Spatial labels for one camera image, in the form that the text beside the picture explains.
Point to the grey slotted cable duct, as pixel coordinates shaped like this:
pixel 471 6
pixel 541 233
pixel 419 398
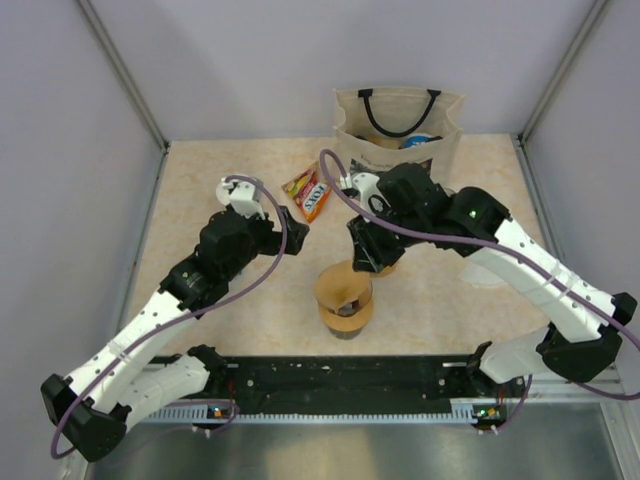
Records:
pixel 441 411

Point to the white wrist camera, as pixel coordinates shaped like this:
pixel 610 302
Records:
pixel 363 187
pixel 245 197

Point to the brown paper coffee filter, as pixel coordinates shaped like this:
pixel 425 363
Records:
pixel 342 290

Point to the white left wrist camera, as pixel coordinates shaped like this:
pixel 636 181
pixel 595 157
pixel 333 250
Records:
pixel 245 197

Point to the beige floral tote bag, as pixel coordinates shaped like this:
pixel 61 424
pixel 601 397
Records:
pixel 377 128

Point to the orange Fox's candy bag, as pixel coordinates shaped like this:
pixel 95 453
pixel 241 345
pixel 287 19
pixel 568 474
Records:
pixel 309 190

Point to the white paper sheet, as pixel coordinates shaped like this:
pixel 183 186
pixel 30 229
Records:
pixel 479 277

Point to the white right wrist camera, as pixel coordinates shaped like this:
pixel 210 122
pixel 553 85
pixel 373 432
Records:
pixel 363 187

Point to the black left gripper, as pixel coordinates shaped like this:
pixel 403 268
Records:
pixel 295 232

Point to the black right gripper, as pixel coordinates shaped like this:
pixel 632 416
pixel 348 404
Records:
pixel 369 256

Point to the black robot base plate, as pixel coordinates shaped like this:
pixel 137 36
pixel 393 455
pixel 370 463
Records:
pixel 307 383

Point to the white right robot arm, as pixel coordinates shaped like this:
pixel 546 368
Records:
pixel 403 207

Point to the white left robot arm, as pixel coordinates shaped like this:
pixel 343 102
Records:
pixel 95 405

